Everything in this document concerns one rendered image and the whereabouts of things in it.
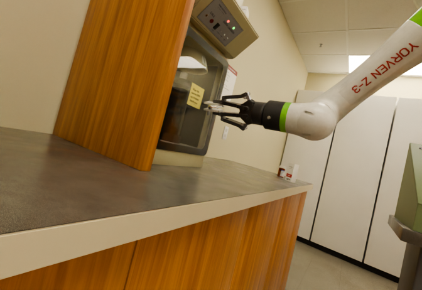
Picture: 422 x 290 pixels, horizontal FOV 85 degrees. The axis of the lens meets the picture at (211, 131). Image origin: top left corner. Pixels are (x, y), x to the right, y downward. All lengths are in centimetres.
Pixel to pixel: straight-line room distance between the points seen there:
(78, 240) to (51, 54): 81
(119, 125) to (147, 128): 11
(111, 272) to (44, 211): 14
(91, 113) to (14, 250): 59
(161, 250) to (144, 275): 4
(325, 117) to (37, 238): 62
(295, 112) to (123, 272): 54
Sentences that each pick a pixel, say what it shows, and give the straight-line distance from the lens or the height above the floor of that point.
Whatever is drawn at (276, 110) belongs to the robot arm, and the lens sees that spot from 70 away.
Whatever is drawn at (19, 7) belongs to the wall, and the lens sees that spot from 101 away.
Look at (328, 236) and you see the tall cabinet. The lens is 369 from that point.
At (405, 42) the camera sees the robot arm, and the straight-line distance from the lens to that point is 77.
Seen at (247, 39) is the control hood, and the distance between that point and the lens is 97.
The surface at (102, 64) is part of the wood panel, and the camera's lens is 84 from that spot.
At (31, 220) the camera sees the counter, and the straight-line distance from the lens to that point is 28.
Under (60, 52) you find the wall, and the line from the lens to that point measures 103.
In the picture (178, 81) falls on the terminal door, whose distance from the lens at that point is 75.
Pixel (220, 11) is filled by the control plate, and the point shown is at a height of 146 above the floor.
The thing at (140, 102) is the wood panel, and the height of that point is 111.
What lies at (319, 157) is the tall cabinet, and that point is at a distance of 362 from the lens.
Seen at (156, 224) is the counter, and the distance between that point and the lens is 36.
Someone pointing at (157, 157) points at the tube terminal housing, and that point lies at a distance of 75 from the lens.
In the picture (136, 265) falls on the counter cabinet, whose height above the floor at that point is 84.
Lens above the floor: 105
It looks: 3 degrees up
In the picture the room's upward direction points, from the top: 14 degrees clockwise
